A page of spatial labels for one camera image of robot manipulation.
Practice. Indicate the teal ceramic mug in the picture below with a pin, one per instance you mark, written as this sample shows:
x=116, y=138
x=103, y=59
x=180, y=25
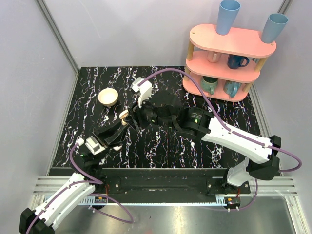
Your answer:
x=209, y=84

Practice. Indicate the white earbud case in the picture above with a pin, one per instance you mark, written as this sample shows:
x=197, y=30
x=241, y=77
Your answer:
x=117, y=148
x=122, y=116

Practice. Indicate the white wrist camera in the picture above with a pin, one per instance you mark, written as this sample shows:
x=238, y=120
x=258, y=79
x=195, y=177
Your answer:
x=144, y=90
x=93, y=145

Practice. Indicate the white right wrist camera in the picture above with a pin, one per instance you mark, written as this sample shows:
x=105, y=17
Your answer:
x=144, y=90

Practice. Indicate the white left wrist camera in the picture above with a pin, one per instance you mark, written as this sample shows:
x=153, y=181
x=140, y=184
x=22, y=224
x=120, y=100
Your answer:
x=93, y=145

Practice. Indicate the dark blue ceramic mug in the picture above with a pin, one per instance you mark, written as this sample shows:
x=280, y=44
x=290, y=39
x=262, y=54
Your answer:
x=236, y=61

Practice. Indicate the pink ceramic mug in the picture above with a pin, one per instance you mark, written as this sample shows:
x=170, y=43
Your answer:
x=213, y=56

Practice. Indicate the light blue plastic cup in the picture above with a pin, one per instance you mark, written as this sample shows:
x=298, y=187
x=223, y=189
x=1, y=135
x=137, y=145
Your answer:
x=273, y=27
x=228, y=11

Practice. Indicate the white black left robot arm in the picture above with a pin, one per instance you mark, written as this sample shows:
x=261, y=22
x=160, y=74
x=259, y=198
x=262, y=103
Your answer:
x=46, y=218

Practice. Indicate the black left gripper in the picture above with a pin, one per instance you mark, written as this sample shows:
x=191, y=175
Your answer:
x=103, y=140

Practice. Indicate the light blue ceramic mug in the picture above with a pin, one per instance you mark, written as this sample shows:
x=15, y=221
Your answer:
x=231, y=88

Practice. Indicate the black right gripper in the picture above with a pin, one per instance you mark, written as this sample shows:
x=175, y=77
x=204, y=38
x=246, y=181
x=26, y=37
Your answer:
x=139, y=110

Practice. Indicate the white closed earbud case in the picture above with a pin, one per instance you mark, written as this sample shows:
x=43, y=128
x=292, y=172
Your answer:
x=117, y=148

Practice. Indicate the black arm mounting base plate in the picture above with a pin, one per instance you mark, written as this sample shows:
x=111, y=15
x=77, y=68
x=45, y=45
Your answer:
x=164, y=179

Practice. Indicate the aluminium frame rail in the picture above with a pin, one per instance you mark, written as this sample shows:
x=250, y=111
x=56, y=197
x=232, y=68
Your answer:
x=57, y=34

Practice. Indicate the pink three-tier wooden shelf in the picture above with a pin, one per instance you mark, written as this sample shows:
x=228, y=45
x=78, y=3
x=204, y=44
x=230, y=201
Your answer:
x=239, y=41

